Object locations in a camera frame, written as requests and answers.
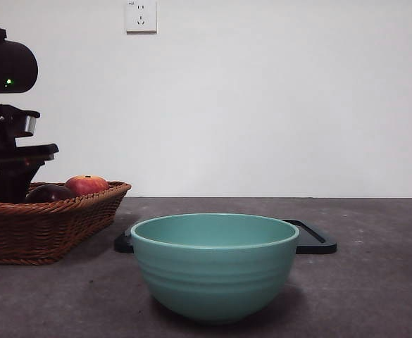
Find white wall socket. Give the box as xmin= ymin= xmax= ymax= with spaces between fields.
xmin=126 ymin=0 xmax=158 ymax=35

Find brown wicker basket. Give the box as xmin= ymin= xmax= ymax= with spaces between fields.
xmin=0 ymin=181 xmax=132 ymax=265

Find black rectangular tray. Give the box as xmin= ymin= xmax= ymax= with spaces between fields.
xmin=113 ymin=219 xmax=337 ymax=254

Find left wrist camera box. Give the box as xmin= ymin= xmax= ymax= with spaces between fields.
xmin=15 ymin=109 xmax=41 ymax=138

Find dark red apple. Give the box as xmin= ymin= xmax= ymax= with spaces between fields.
xmin=25 ymin=184 xmax=77 ymax=204

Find teal bowl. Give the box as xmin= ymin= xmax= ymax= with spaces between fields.
xmin=130 ymin=213 xmax=300 ymax=325

